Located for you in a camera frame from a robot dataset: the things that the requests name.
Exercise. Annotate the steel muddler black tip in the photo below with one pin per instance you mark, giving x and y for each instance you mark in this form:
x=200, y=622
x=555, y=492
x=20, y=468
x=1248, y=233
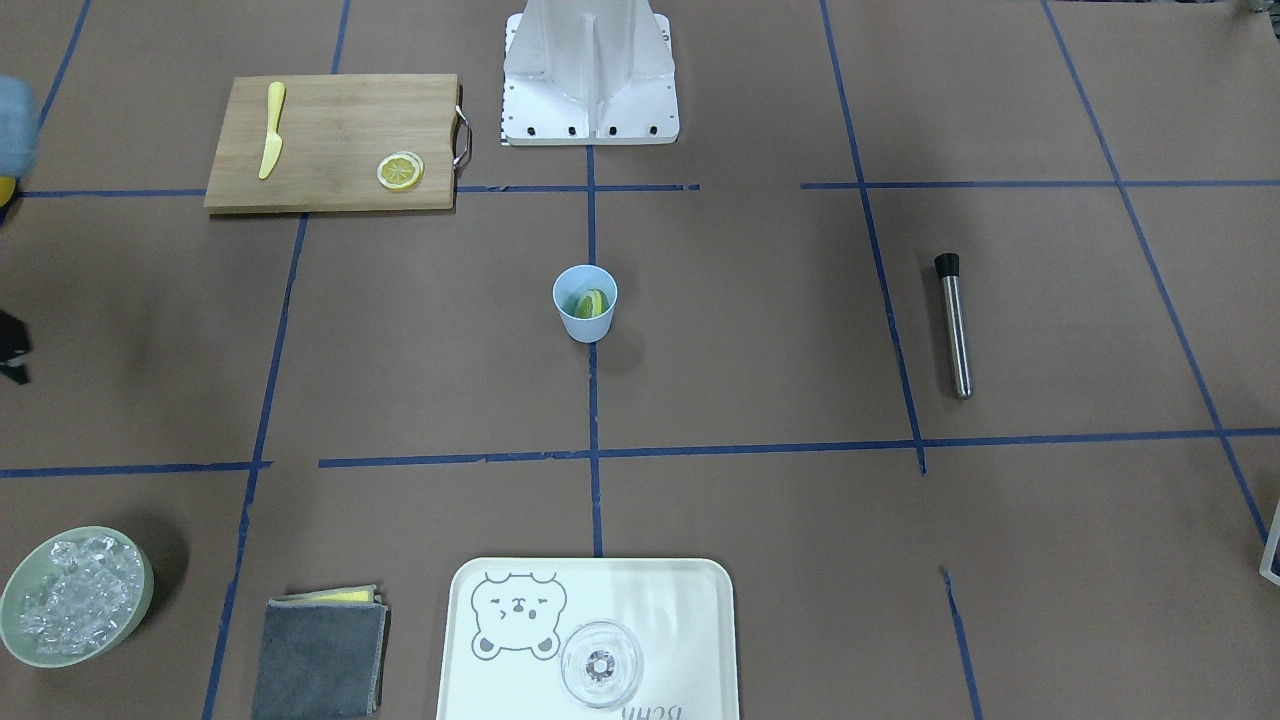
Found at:
x=947, y=268

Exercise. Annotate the wooden cutting board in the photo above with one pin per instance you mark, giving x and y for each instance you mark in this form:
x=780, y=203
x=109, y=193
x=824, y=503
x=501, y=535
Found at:
x=335, y=131

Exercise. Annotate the light blue plastic cup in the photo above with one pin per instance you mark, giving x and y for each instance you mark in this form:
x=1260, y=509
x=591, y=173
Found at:
x=566, y=290

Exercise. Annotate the green bowl of ice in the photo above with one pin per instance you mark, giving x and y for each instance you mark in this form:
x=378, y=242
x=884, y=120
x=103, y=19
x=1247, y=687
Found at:
x=77, y=596

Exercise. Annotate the clear wine glass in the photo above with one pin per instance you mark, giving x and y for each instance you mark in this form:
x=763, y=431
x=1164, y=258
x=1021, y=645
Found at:
x=601, y=665

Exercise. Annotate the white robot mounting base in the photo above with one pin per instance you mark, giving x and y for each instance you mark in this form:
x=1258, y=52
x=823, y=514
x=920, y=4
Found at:
x=589, y=73

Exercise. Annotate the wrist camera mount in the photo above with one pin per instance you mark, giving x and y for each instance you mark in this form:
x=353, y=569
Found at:
x=15, y=347

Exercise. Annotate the white wire cup rack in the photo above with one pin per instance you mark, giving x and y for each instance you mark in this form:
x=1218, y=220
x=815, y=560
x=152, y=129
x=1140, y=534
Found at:
x=1268, y=561

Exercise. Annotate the cream bear serving tray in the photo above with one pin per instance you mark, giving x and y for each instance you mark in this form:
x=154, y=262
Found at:
x=508, y=618

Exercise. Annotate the grey folded cloth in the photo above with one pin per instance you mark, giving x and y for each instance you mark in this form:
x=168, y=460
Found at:
x=321, y=655

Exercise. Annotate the yellow plastic knife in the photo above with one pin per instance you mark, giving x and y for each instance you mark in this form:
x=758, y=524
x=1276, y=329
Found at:
x=273, y=142

